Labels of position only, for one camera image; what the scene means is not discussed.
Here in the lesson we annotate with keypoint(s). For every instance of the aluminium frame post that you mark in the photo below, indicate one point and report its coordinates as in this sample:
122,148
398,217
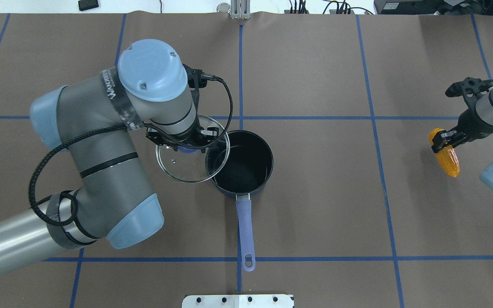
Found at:
240,9

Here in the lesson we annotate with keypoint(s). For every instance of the orange black power strip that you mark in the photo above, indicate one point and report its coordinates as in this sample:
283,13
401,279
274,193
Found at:
361,7

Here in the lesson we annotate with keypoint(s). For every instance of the black laptop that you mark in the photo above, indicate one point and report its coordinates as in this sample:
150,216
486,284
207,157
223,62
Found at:
433,7

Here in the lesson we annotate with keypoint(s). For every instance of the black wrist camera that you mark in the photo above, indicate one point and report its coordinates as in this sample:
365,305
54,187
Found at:
198,79
470,89

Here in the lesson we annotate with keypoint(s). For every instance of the glass pot lid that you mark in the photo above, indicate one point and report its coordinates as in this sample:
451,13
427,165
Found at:
195,165

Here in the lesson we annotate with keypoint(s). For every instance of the dark blue saucepan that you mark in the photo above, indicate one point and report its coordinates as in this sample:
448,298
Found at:
241,170

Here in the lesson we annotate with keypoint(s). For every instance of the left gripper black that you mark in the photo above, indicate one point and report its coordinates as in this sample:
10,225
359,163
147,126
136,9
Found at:
154,135

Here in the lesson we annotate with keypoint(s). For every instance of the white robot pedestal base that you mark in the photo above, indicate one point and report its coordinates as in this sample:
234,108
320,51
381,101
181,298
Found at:
239,301

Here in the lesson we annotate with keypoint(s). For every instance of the small black device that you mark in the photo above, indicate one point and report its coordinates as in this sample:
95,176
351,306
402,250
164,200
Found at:
84,5

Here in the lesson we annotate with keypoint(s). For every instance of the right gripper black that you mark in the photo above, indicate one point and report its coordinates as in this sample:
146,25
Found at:
472,120

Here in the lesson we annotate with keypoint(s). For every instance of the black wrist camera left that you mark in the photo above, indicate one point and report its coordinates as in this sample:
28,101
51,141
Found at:
198,79

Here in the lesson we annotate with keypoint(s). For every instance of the yellow corn cob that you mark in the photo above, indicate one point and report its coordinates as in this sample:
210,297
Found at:
447,159

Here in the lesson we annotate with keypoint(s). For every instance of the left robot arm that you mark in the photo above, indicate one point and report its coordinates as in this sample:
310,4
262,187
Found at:
92,120

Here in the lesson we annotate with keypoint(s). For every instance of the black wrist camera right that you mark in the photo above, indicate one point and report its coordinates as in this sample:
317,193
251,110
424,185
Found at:
470,89

